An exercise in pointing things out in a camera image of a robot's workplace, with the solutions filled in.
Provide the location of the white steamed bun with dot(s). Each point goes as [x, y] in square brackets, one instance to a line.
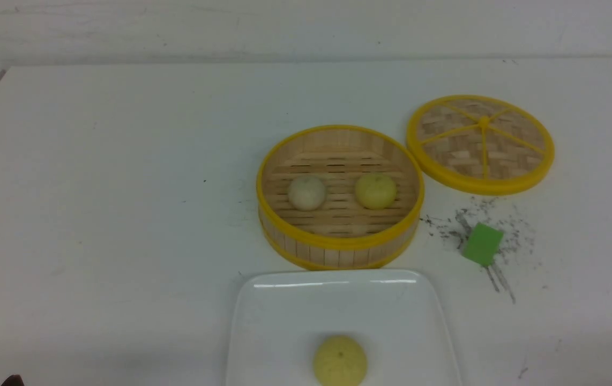
[306, 193]

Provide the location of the yellow steamed bun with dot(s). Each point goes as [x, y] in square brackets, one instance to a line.
[375, 191]

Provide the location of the white square plate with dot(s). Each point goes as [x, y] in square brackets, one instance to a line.
[281, 319]

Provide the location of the yellow bun on plate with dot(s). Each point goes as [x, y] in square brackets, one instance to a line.
[340, 360]

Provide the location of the bamboo steamer basket yellow rim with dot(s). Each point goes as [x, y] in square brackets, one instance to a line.
[341, 233]

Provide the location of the bamboo steamer lid yellow rim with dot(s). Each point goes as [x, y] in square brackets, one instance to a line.
[480, 145]

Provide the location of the green sponge block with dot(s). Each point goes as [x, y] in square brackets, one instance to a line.
[483, 244]

